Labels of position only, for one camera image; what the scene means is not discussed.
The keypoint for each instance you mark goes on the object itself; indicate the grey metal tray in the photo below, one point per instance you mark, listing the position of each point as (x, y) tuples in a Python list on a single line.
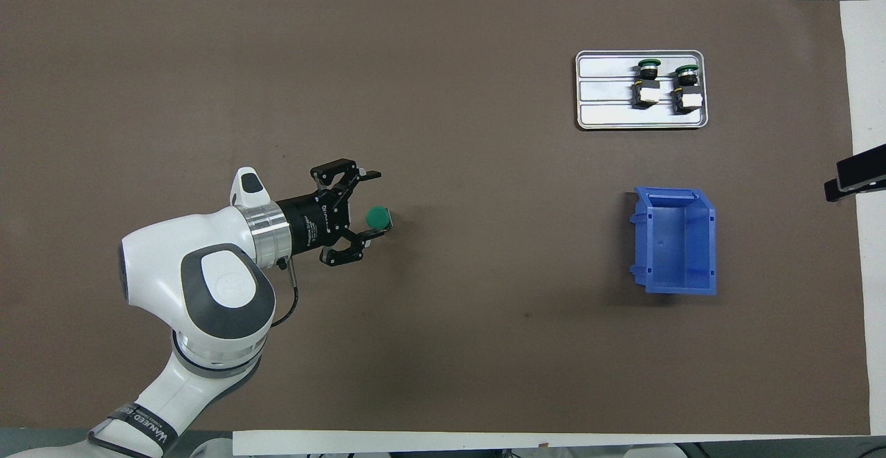
[(609, 91)]

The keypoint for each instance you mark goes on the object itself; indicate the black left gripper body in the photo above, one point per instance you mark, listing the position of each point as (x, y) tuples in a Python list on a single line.
[(311, 223)]

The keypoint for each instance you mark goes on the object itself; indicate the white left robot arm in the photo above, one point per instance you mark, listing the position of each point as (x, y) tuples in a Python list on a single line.
[(159, 250)]

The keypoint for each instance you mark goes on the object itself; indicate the blue plastic bin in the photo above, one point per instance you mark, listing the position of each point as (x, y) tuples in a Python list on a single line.
[(675, 281)]

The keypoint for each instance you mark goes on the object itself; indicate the brown paper mat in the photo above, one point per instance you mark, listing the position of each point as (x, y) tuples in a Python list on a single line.
[(484, 340)]

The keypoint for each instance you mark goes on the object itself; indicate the green push button switch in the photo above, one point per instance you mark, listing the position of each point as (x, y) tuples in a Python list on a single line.
[(377, 218), (647, 90), (687, 95)]

